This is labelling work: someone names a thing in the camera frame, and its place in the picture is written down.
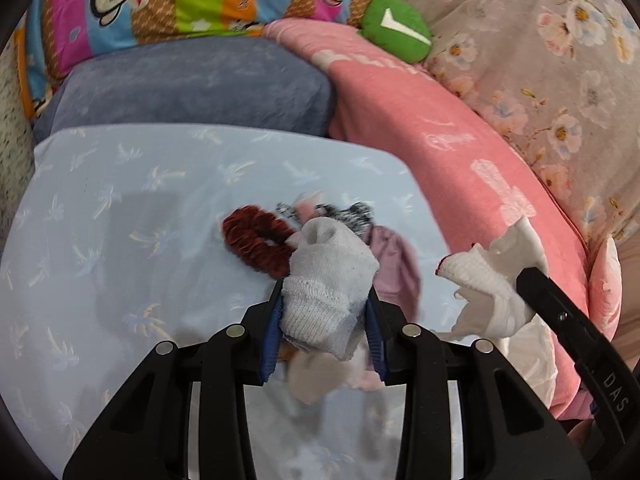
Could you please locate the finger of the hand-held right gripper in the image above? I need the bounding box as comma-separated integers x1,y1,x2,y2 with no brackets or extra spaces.
515,266,637,448

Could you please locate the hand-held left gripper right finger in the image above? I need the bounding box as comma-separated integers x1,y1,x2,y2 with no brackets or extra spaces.
364,289,593,480

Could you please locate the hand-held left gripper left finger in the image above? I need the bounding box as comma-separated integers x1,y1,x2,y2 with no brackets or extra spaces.
62,280,287,480

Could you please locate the bin with white bag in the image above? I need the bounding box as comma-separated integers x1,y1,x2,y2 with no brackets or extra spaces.
432,320,559,412

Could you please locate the pinkish white tissue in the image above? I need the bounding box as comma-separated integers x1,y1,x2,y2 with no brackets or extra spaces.
282,340,386,407

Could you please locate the white sock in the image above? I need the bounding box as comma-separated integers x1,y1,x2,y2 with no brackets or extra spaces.
279,217,381,362

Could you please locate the dark red scrunchie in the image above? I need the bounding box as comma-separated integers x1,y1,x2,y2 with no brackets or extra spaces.
221,206,301,279

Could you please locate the leopard print hair band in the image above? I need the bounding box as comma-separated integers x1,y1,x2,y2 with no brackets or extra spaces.
275,201,375,247

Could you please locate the small pink pillow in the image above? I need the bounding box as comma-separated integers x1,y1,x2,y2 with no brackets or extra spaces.
587,235,624,357

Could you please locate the purple cloth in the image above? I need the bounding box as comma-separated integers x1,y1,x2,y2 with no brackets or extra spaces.
366,225,424,322

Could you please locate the light blue patterned pillow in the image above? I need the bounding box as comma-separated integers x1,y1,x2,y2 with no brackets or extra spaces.
0,127,452,480

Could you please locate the pink blanket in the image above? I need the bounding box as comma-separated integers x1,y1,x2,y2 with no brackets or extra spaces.
262,19,594,422

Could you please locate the floral grey quilt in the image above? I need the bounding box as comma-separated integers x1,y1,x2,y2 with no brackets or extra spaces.
400,0,640,263

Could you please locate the blue-grey pillow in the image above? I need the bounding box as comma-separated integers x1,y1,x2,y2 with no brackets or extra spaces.
32,37,337,144

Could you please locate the green round cushion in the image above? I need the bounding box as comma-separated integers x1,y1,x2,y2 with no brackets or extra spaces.
359,0,434,65

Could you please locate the pale speckled cloth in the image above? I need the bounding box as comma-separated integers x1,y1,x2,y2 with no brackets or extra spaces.
0,45,39,221

